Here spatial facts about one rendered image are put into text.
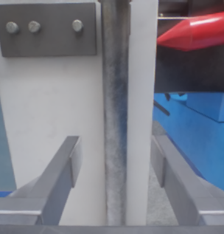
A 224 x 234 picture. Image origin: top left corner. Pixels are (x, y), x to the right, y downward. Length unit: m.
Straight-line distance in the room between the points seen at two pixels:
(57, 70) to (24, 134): 0.12
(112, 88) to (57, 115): 0.11
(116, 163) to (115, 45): 0.16
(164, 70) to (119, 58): 0.18
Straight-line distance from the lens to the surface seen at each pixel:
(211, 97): 0.49
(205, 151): 0.52
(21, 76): 0.29
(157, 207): 2.04
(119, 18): 0.22
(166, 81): 0.39
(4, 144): 0.50
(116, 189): 0.28
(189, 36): 0.35
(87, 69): 0.26
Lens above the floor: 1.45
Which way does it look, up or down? 75 degrees down
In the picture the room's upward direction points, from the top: 177 degrees counter-clockwise
